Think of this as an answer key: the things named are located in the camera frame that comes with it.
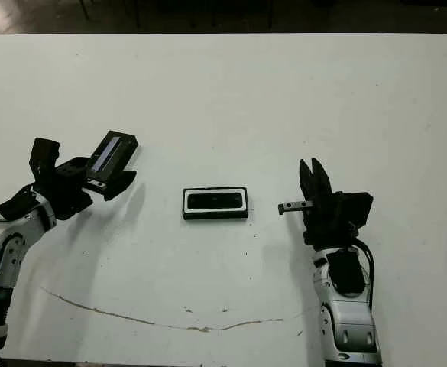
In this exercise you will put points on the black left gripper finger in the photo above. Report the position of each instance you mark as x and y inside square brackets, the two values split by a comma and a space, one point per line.
[118, 185]

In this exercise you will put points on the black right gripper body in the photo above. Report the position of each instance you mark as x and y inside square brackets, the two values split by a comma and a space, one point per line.
[322, 225]

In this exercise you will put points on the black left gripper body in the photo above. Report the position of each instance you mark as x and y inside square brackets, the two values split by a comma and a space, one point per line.
[66, 195]

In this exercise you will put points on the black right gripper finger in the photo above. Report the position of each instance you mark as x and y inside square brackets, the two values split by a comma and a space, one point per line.
[321, 183]
[307, 183]

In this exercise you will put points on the black box lid glossy strip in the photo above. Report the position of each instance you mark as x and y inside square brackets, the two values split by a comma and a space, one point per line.
[116, 153]

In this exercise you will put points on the black bar-shaped camera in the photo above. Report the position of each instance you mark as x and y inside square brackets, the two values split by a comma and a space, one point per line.
[213, 201]

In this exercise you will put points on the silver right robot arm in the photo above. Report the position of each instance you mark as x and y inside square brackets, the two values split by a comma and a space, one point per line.
[349, 317]

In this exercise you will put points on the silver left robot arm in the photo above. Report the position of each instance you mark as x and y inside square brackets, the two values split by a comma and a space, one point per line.
[1, 244]

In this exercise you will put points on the black box base white insert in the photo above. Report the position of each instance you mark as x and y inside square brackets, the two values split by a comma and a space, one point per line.
[215, 216]

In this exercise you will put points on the black metal furniture leg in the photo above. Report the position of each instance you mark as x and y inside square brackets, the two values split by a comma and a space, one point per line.
[85, 8]

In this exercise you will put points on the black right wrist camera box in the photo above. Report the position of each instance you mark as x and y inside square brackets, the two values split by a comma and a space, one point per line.
[355, 208]

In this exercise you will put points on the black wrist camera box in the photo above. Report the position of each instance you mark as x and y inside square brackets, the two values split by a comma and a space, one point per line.
[43, 153]
[355, 208]

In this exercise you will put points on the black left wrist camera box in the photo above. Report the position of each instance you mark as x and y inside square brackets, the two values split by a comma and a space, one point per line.
[43, 153]

